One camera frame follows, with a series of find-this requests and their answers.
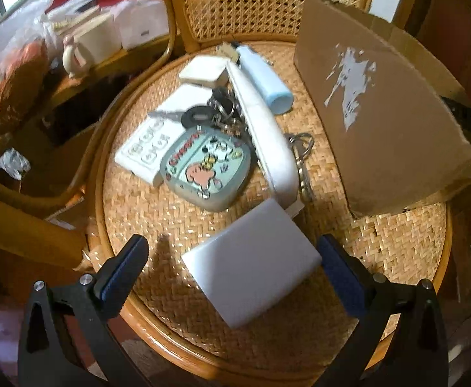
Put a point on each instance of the white square charger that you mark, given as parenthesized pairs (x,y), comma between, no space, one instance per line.
(205,70)

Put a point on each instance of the key bunch with black fob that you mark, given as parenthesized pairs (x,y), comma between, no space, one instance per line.
(221,111)

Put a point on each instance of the white tissue box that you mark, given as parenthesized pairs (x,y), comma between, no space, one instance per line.
(139,21)

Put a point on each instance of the brown cardboard box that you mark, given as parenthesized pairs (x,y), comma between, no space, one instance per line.
(385,104)

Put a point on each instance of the long white remote control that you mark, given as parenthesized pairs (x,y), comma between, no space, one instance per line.
(272,149)

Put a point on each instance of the white mug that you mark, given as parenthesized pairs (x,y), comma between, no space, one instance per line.
(90,44)

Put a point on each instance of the cartoon cheers tin case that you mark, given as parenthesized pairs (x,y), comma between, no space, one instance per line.
(207,167)

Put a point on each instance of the white air conditioner remote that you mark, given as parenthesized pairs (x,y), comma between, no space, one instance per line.
(144,150)

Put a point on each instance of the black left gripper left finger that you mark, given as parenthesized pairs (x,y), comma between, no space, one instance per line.
(47,355)

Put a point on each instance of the light blue bottle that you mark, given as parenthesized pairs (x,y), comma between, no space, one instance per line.
(276,95)

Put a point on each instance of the beige NFC smart card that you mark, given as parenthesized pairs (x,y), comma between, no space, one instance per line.
(227,51)

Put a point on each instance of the wooden side table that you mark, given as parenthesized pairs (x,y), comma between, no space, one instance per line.
(60,88)

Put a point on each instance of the clear plastic bag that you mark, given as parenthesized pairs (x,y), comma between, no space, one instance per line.
(26,25)

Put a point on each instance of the white rectangular power bank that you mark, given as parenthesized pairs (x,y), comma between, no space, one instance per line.
(252,264)

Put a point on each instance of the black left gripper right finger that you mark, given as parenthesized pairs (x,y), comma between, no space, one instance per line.
(417,354)

